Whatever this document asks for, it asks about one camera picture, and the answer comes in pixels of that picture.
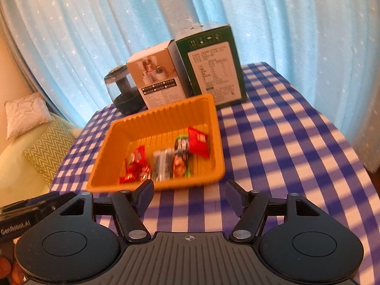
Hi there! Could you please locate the small dark red candy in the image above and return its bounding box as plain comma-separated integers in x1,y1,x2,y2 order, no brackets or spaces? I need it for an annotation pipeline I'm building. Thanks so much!
119,166,152,185

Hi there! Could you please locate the grey curtain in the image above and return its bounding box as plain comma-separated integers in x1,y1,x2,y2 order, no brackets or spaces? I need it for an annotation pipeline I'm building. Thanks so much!
0,0,64,116

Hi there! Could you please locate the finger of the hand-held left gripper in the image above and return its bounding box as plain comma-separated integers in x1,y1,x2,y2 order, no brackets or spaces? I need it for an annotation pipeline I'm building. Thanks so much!
0,192,60,214
38,192,79,210

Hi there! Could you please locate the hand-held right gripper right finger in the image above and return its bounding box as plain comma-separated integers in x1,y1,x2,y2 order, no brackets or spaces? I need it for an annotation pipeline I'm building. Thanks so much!
226,181,323,242

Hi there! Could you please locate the orange plastic tray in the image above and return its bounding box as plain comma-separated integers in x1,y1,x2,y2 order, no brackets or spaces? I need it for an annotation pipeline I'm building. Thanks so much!
86,93,226,193

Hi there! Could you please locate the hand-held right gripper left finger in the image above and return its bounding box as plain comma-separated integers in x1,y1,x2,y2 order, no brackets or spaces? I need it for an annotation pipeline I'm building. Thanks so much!
53,180,154,243

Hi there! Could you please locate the glass dome jar dark base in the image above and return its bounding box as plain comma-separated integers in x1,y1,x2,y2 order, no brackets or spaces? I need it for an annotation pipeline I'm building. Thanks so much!
104,66,147,115

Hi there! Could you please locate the white lace cushion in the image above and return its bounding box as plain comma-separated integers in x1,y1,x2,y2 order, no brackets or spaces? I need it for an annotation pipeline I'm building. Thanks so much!
4,92,53,141

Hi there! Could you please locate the white product box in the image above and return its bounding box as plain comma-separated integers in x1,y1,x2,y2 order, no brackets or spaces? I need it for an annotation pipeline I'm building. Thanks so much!
127,39,188,109

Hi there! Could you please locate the red packet with white print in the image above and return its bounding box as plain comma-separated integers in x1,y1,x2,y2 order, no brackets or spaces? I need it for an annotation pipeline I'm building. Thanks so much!
188,127,210,158

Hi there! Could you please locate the green zigzag cushion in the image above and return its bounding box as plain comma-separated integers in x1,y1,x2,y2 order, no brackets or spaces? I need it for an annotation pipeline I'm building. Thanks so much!
23,121,76,189

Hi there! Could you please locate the green-ended brown snack packet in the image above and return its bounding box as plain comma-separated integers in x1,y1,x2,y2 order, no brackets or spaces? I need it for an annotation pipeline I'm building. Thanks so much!
172,135,192,177

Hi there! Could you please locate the blue checkered tablecloth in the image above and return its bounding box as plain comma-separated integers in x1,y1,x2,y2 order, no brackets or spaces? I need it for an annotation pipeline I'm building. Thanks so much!
49,62,373,285

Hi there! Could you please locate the clear grey snack packet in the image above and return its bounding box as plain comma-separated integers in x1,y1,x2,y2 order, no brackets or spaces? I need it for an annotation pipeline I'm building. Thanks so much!
152,148,176,181

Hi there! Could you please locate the red packet with round print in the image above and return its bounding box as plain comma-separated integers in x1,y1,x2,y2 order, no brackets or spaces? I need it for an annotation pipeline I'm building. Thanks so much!
125,145,147,170

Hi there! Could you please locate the person's left hand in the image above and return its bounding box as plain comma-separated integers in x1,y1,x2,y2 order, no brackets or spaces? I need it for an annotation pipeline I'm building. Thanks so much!
0,255,23,285

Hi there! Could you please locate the dark green carton box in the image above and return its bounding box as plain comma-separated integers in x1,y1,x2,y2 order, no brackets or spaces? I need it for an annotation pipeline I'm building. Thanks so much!
175,21,248,109

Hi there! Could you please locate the light blue star curtain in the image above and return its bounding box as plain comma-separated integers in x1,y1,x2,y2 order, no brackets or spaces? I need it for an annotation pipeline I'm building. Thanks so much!
0,0,380,173

